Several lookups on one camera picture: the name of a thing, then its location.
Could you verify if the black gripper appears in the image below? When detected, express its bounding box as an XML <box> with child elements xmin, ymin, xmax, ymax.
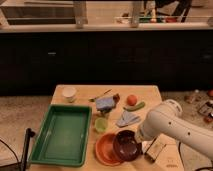
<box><xmin>143</xmin><ymin>137</ymin><xmax>166</xmax><ymax>163</ymax></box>

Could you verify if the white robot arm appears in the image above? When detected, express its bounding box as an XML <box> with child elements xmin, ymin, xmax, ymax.
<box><xmin>135</xmin><ymin>99</ymin><xmax>213</xmax><ymax>161</ymax></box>

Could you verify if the dark maroon bowl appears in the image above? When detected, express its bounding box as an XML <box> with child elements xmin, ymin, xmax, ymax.
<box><xmin>113</xmin><ymin>130</ymin><xmax>142</xmax><ymax>162</ymax></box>

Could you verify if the grey folded cloth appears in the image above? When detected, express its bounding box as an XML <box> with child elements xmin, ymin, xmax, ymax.
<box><xmin>116</xmin><ymin>111</ymin><xmax>141</xmax><ymax>127</ymax></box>

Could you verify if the green cucumber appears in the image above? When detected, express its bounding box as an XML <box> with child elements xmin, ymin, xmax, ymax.
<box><xmin>123</xmin><ymin>102</ymin><xmax>145</xmax><ymax>112</ymax></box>

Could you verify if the orange bowl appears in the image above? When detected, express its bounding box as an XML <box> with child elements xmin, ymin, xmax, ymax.
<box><xmin>95</xmin><ymin>133</ymin><xmax>123</xmax><ymax>166</ymax></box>

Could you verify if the orange fruit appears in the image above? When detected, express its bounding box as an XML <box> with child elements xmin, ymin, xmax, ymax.
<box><xmin>126</xmin><ymin>95</ymin><xmax>137</xmax><ymax>106</ymax></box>

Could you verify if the small green cup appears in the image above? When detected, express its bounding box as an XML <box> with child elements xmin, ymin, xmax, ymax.
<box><xmin>95</xmin><ymin>117</ymin><xmax>108</xmax><ymax>133</ymax></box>

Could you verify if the small dark red object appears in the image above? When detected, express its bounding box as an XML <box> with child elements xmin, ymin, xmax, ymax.
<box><xmin>113</xmin><ymin>94</ymin><xmax>120</xmax><ymax>102</ymax></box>

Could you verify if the blue sponge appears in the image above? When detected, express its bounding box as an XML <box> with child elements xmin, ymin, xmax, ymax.
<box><xmin>95</xmin><ymin>97</ymin><xmax>115</xmax><ymax>111</ymax></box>

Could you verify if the metal spoon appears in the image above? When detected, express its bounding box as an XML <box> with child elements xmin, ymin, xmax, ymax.
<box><xmin>89</xmin><ymin>89</ymin><xmax>112</xmax><ymax>102</ymax></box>

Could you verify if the green plastic tray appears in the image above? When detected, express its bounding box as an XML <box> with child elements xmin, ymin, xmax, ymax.
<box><xmin>30</xmin><ymin>105</ymin><xmax>92</xmax><ymax>167</ymax></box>

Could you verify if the white paper cup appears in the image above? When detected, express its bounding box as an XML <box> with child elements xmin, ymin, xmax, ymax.
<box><xmin>62</xmin><ymin>87</ymin><xmax>77</xmax><ymax>103</ymax></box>

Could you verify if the black barrier panel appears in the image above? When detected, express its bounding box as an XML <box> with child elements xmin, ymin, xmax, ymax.
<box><xmin>0</xmin><ymin>30</ymin><xmax>213</xmax><ymax>96</ymax></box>

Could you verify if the black camera stand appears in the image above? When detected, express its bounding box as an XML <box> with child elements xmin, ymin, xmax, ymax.
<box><xmin>20</xmin><ymin>128</ymin><xmax>35</xmax><ymax>171</ymax></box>

